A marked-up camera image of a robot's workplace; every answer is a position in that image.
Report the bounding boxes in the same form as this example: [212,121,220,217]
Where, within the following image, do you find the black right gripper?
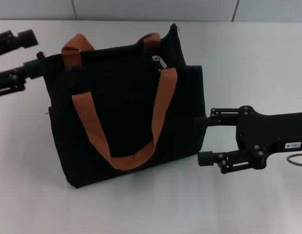
[194,105,302,175]

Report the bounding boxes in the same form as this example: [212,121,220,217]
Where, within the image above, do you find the black food bag orange handles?
[42,23,206,183]

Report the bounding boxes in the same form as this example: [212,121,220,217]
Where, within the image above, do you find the silver zipper pull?
[151,55,169,71]

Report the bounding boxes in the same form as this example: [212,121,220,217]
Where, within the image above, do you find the grey right gripper cable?
[286,152,302,168]

